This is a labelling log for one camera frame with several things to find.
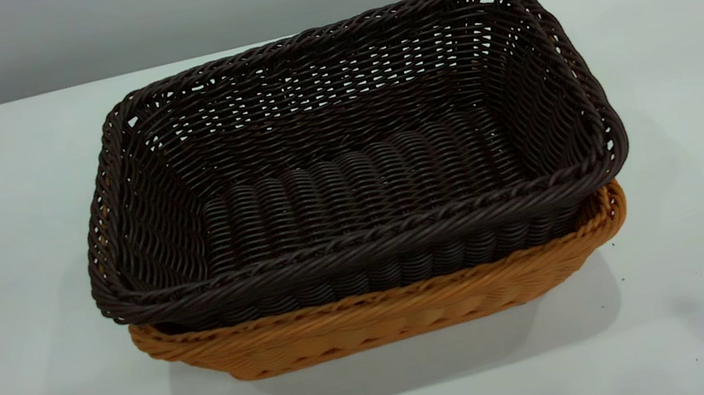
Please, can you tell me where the dark brown wicker basket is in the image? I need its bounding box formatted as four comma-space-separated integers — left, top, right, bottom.
49, 0, 648, 349

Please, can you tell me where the light brown wicker basket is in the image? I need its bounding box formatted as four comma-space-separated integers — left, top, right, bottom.
117, 179, 646, 395

